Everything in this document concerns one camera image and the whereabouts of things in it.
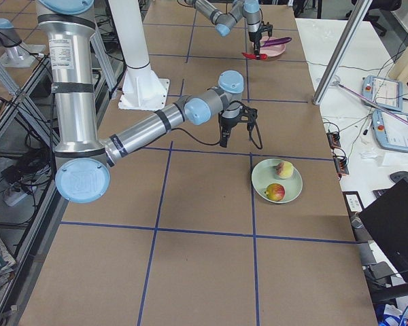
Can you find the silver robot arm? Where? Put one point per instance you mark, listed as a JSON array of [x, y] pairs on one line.
[[225, 22], [82, 159]]

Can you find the aluminium frame post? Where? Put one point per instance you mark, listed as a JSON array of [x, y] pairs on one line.
[[354, 21]]

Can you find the white power strip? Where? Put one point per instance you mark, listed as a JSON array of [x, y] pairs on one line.
[[13, 195]]

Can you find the orange circuit board upper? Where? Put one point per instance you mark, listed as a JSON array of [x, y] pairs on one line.
[[333, 139]]

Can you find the white column with base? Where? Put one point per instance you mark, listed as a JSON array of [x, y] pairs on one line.
[[142, 88]]

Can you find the red apple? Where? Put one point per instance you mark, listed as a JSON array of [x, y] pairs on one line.
[[275, 192]]

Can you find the purple eggplant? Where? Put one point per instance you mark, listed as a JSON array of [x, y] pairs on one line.
[[276, 42]]

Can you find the orange circuit board lower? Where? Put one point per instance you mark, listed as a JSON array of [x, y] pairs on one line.
[[341, 165]]

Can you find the orange circuit board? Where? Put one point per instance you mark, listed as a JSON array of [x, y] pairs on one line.
[[333, 139], [341, 165]]

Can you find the pink plate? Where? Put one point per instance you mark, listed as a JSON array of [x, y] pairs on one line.
[[271, 51]]

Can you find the light green plate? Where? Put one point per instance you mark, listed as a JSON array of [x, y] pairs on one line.
[[264, 174]]

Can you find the upper teach pendant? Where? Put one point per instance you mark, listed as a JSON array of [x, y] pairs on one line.
[[385, 92]]

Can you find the black monitor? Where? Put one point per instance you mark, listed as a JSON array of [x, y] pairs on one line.
[[386, 220]]

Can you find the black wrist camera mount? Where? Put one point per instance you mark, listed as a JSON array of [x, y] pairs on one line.
[[248, 115]]

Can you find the white label card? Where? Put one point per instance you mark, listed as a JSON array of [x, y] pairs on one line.
[[353, 202]]

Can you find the yellow pink peach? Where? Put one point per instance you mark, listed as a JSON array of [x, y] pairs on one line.
[[284, 170]]

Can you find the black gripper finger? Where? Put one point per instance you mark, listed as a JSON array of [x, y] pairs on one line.
[[224, 137]]

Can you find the red chili pepper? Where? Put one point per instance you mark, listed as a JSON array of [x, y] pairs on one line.
[[254, 56]]

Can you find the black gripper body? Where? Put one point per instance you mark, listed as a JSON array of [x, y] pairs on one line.
[[256, 36], [227, 125]]

